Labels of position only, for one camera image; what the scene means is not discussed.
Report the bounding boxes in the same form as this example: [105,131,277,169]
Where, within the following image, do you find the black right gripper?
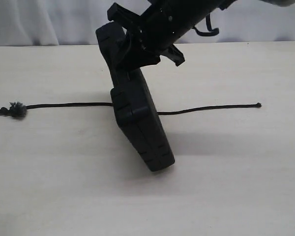
[107,3,185,70]

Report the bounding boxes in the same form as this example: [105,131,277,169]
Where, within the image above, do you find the white backdrop curtain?
[0,0,295,46]

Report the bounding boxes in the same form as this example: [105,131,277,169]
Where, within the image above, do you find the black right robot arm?
[107,0,233,71]

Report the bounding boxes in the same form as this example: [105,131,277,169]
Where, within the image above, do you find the black cord with frayed knot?
[0,101,263,120]

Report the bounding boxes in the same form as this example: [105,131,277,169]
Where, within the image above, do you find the black plastic carry case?
[95,22,175,172]

